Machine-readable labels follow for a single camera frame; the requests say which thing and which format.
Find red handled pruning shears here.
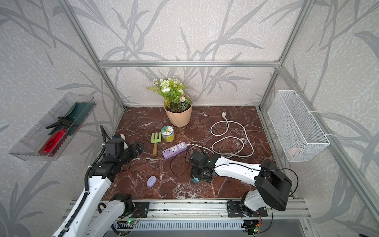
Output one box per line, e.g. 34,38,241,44
38,117,72,157

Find round tin can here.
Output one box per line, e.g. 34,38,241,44
161,125,175,143

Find beige flower pot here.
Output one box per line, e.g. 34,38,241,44
164,94,192,127

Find green garden fork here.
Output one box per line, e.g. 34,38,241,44
151,132,162,156

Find pink object in basket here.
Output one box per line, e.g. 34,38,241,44
289,147,303,158

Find purple earbuds case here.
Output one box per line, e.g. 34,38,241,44
146,176,157,187

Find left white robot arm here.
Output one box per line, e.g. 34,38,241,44
53,138,144,237

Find black charging cable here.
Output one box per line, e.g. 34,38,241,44
169,144,208,178

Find green artificial flowering plant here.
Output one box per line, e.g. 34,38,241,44
147,78,192,113

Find clear plastic wall tray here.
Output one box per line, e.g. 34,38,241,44
9,93,96,161

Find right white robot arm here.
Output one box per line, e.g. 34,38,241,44
190,151,292,217

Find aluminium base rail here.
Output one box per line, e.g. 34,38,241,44
132,198,311,221

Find teal charger adapter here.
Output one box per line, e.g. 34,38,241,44
191,177,199,184

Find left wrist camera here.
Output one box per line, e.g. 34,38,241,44
105,134,128,156

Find purple power strip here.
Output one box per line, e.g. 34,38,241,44
162,142,187,160

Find white wire mesh basket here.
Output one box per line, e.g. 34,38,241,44
268,90,330,163

